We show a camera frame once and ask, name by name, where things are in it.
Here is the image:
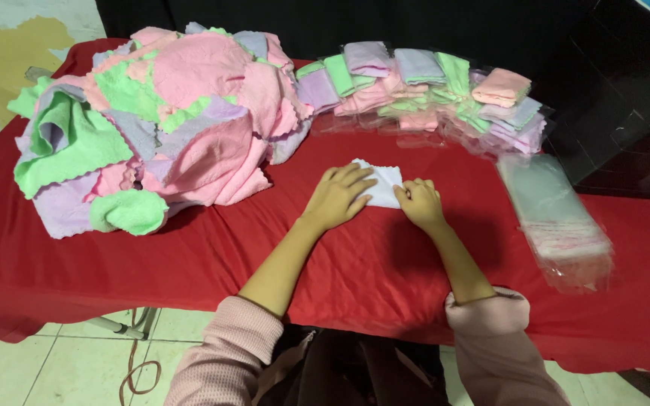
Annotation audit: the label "person's left hand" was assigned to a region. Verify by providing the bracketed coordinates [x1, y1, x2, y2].
[302, 162, 379, 231]

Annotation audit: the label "person's right hand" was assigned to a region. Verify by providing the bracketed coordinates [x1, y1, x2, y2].
[393, 178, 445, 231]

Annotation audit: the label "white cloth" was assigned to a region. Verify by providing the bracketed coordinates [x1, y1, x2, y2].
[351, 158, 404, 209]

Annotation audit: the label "pile of bagged folded cloths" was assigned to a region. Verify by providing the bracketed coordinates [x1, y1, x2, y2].
[295, 41, 549, 156]

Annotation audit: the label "red tablecloth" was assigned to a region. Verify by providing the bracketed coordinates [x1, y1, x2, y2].
[0, 38, 650, 374]

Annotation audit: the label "stack of clear plastic bags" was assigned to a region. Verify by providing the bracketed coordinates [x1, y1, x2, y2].
[495, 153, 615, 294]

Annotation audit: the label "person's dark trousers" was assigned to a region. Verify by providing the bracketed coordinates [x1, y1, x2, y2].
[257, 325, 449, 406]

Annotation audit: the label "heap of pastel microfiber cloths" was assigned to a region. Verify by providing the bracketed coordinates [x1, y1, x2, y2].
[7, 21, 316, 240]

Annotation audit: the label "metal table leg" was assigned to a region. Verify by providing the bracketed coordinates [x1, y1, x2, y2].
[85, 307, 159, 341]

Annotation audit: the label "brown cord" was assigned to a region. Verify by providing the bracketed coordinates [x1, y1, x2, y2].
[118, 308, 163, 406]

